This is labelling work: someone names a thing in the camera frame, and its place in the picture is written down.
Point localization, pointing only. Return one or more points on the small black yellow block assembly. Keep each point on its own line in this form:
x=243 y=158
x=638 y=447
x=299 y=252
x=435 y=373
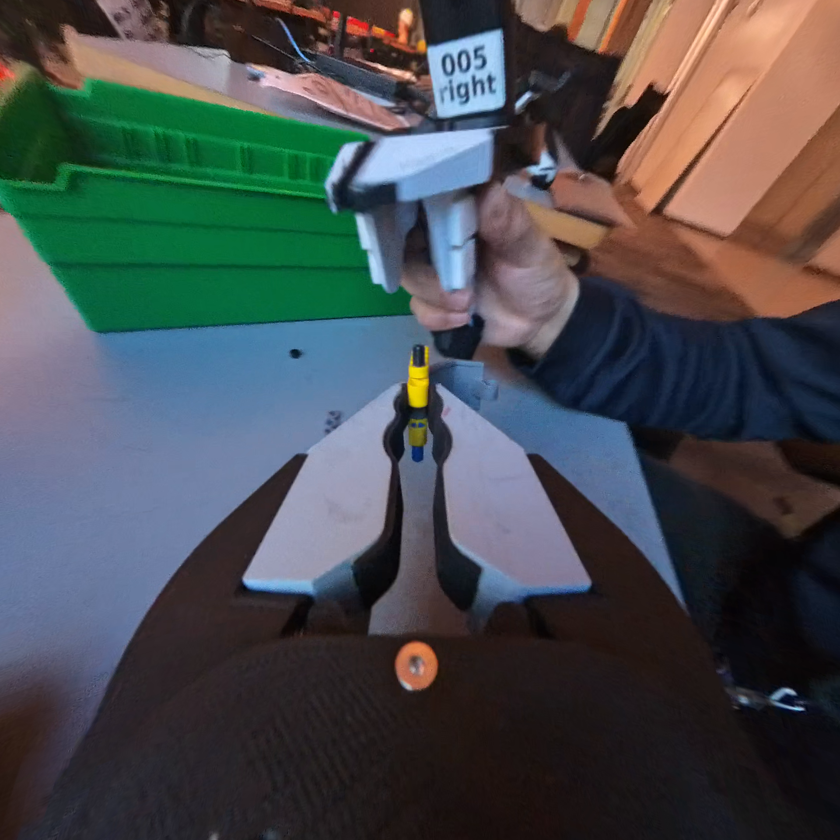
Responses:
x=417 y=387

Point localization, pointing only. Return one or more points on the grey desk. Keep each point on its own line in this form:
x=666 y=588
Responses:
x=164 y=459

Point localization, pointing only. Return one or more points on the flat cardboard box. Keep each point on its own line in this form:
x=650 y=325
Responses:
x=577 y=210

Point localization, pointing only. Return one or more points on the green storage bin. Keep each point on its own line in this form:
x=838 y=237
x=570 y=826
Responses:
x=164 y=249

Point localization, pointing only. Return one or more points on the patterned paper sheet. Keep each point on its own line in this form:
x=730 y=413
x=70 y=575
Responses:
x=328 y=95

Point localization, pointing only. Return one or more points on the person's right forearm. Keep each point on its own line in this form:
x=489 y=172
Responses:
x=689 y=367

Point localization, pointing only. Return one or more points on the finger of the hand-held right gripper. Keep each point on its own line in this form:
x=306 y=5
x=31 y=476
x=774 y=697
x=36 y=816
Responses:
x=387 y=243
x=439 y=164

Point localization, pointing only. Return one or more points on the pale wooden boards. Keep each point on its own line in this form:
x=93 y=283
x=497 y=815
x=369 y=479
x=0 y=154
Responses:
x=735 y=118

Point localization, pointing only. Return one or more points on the person's right hand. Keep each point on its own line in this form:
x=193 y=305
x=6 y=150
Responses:
x=525 y=282

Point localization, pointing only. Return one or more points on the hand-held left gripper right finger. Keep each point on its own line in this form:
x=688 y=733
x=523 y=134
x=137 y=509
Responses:
x=505 y=518

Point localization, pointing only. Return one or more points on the person's dark clothed body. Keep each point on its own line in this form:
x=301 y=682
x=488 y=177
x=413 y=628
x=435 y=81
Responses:
x=754 y=558

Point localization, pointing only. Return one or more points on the grey background table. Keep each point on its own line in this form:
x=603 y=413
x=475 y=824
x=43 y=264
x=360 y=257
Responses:
x=197 y=72

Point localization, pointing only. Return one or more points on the clear plastic parts bag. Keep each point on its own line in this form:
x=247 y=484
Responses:
x=768 y=695

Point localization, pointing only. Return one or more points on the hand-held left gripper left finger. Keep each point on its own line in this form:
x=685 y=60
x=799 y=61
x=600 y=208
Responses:
x=328 y=518

